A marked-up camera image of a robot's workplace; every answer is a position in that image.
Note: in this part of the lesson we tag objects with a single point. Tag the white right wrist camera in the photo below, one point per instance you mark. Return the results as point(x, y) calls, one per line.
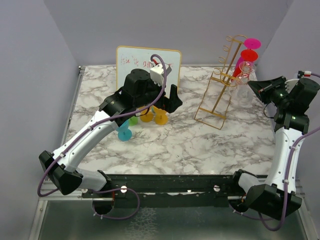
point(289, 84)

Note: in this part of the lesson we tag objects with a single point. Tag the green plastic wine glass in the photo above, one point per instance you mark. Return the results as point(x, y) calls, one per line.
point(133, 121)

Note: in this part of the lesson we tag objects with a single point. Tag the pink plastic wine glass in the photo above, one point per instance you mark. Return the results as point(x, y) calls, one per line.
point(249, 43)

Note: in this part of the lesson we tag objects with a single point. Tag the red plastic wine glass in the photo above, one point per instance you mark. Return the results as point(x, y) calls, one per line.
point(249, 55)

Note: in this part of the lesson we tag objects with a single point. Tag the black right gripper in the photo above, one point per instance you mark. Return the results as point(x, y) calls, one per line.
point(263, 88)

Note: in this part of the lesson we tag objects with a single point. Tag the yellow framed whiteboard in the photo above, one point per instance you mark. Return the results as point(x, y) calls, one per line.
point(133, 57)

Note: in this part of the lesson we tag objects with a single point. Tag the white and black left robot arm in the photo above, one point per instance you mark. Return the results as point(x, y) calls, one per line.
point(141, 90)

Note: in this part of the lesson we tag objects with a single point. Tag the gold wire wine glass rack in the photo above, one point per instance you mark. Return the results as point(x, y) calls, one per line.
point(213, 108)

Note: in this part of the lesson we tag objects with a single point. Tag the orange plastic wine glass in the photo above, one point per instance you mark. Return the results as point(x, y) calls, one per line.
point(146, 115)

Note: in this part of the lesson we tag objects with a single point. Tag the yellow plastic wine glass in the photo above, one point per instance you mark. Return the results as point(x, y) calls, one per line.
point(161, 117)

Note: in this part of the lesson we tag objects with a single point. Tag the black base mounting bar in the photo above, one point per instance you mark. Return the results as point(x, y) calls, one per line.
point(169, 191)

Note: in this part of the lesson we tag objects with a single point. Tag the blue plastic wine glass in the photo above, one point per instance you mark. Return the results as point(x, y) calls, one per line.
point(124, 133)

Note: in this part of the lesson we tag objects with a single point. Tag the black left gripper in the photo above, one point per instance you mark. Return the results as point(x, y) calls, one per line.
point(174, 102)

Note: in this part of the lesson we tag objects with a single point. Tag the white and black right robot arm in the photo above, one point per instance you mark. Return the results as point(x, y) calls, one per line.
point(276, 196)

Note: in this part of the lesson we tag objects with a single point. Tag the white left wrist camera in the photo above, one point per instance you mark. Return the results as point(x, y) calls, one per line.
point(157, 74)

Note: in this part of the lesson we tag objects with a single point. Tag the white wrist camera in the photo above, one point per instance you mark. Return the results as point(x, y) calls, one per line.
point(289, 84)
point(157, 74)

